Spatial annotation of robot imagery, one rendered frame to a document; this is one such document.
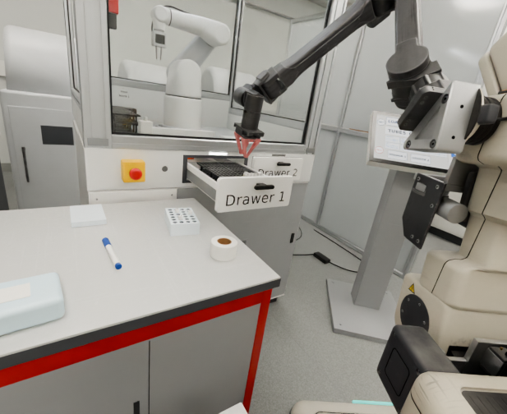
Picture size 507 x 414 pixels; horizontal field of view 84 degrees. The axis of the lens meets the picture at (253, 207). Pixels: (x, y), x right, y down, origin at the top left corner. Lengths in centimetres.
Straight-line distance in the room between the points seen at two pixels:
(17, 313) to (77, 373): 16
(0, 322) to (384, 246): 166
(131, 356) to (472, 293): 69
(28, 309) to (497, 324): 89
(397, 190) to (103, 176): 140
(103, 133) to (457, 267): 102
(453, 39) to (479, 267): 197
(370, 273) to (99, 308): 156
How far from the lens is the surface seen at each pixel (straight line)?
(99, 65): 104
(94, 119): 104
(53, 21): 426
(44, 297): 60
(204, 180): 99
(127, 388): 73
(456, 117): 59
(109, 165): 107
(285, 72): 94
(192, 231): 85
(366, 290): 194
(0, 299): 62
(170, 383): 78
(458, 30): 252
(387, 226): 176
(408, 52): 71
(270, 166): 131
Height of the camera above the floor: 115
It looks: 20 degrees down
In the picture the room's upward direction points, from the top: 8 degrees clockwise
